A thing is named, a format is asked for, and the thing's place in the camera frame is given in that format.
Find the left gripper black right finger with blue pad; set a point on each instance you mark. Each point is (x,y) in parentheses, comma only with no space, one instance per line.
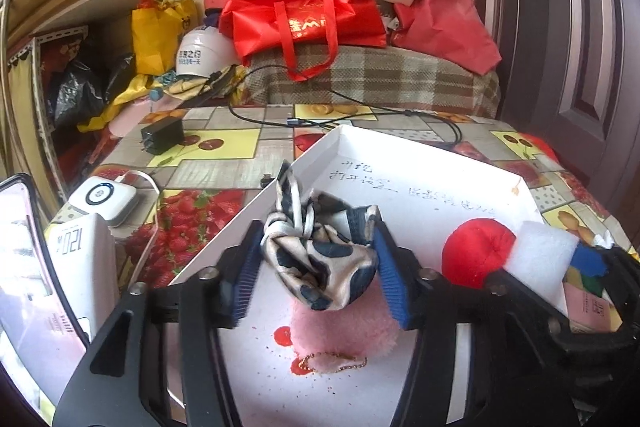
(482,357)

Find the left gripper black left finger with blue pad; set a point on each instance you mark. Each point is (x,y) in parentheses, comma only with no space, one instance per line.
(121,379)

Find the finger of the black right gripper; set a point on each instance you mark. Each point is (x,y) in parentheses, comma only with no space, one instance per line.
(530,342)

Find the white foam sponge block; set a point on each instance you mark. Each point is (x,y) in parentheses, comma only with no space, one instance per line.
(540,258)

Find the navy white patterned scarf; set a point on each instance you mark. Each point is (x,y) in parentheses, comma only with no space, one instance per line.
(320,247)

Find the white shallow cardboard box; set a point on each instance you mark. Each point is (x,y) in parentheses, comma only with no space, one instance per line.
(424,193)

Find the red plush apple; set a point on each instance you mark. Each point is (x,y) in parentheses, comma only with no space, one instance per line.
(474,250)

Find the white cloth piece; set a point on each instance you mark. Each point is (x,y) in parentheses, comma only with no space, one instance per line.
(604,240)

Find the white digital clock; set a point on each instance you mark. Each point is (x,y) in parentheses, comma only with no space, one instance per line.
(83,255)

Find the pink fluffy plush toy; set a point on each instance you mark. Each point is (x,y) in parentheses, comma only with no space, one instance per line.
(327,342)

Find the white round button device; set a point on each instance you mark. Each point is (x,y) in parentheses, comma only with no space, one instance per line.
(111,200)

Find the fruit print tablecloth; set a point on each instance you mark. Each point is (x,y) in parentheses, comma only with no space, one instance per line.
(187,195)

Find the black power adapter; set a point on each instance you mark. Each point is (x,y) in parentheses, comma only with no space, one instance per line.
(159,137)

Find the black plastic bag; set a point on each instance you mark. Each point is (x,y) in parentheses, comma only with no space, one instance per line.
(85,88)

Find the plaid blanket covered cushion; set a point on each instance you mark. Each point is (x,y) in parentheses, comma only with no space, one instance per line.
(386,77)

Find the white helmet with text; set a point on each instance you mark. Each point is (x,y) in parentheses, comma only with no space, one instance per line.
(203,51)

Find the yellow shopping bag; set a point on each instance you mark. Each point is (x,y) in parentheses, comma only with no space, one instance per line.
(157,28)

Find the matte red fabric bag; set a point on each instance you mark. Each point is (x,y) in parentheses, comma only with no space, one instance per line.
(447,29)

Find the purple panelled door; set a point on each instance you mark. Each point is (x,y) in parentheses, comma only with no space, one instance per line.
(569,73)

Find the shiny red tote bag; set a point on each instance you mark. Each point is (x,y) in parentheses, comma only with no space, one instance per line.
(258,25)

